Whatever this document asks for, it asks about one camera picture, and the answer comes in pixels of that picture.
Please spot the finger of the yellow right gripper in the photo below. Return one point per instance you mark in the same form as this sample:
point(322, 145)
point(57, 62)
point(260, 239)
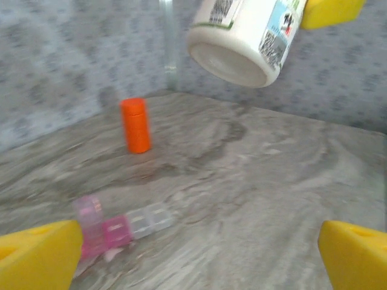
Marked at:
point(329, 13)

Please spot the pink pill organizer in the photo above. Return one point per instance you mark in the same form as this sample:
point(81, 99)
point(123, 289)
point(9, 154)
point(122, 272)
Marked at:
point(116, 232)

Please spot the white pill bottle green cap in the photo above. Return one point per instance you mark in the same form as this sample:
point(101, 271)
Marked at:
point(242, 30)

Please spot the small white scrap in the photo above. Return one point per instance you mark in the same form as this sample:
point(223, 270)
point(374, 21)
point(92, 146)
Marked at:
point(112, 255)

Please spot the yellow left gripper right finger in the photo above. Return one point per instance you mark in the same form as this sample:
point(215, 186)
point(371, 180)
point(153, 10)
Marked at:
point(356, 262)

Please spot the clear pill organizer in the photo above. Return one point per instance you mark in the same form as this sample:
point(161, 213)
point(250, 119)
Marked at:
point(148, 222)

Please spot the orange pill bottle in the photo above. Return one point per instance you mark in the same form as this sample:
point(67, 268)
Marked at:
point(136, 127)

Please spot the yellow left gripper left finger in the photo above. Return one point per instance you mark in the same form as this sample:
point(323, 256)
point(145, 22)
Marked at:
point(39, 259)

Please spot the aluminium corner post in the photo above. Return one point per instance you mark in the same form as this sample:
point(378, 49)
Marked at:
point(168, 45)

